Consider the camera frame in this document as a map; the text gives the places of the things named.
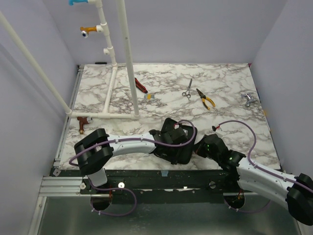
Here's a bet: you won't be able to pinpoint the black zip tool case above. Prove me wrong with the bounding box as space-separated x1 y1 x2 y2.
149 117 198 165

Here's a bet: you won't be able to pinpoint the silver thinning scissors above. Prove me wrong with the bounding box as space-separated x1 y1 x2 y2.
181 78 193 100

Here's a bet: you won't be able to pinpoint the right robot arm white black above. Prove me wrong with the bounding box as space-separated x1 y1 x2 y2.
193 134 313 226

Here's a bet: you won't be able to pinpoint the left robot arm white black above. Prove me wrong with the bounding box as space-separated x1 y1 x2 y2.
74 125 194 193

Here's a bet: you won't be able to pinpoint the chrome faucet tap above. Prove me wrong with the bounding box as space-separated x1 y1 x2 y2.
241 93 257 107

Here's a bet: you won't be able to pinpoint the red black utility knife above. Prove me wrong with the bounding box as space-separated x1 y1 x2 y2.
134 77 148 94

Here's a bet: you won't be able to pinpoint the brown brass valve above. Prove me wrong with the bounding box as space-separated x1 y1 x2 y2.
77 117 93 134

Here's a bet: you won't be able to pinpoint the orange tap on pipe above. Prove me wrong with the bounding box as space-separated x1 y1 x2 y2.
80 26 98 38

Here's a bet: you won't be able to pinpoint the blue tap on pipe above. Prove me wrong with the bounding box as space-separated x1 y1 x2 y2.
68 0 88 6

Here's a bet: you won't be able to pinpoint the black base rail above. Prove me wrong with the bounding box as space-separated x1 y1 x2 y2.
50 169 241 204

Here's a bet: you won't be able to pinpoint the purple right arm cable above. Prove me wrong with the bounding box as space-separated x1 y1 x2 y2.
211 119 313 213

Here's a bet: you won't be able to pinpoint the yellow handled pliers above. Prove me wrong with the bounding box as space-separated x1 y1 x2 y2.
196 89 216 110

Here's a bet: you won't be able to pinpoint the aluminium extrusion frame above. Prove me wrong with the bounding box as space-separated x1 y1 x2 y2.
26 65 85 235

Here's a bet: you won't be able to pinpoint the white PVC pipe frame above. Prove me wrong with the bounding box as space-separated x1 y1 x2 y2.
0 0 140 119

